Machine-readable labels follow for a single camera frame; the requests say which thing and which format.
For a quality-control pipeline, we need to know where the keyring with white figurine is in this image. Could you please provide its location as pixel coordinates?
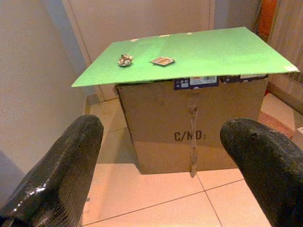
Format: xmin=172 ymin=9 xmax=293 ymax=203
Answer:
xmin=117 ymin=53 xmax=134 ymax=68

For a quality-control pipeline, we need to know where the brown cardboard box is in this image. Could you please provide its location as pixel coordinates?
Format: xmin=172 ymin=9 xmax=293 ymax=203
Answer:
xmin=115 ymin=75 xmax=269 ymax=175

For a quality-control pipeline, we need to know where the brown floor mat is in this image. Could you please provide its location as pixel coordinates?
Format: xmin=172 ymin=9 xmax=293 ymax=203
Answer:
xmin=258 ymin=111 xmax=295 ymax=140

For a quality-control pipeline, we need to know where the light wooden door panel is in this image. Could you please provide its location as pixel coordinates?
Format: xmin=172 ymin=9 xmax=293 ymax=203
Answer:
xmin=267 ymin=0 xmax=303 ymax=114

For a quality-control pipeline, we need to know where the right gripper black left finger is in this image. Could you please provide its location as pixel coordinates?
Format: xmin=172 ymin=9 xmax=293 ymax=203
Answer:
xmin=0 ymin=114 xmax=105 ymax=227

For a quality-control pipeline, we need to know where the small printed card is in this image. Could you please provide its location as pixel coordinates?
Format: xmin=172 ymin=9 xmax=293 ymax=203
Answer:
xmin=149 ymin=56 xmax=176 ymax=67

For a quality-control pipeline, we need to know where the brown paper tape strip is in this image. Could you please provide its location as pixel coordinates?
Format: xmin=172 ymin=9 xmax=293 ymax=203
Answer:
xmin=188 ymin=99 xmax=199 ymax=178

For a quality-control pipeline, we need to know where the blue printed carton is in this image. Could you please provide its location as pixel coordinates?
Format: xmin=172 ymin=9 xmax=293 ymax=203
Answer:
xmin=174 ymin=75 xmax=220 ymax=91
xmin=220 ymin=74 xmax=269 ymax=84

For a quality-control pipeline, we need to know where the plain green board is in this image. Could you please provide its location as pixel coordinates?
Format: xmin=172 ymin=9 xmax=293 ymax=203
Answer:
xmin=71 ymin=26 xmax=300 ymax=88

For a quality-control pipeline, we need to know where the orange object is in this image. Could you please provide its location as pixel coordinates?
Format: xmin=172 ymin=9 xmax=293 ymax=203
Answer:
xmin=258 ymin=0 xmax=277 ymax=36

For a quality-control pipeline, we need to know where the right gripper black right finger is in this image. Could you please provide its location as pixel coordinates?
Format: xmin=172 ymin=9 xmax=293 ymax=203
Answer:
xmin=219 ymin=118 xmax=303 ymax=227

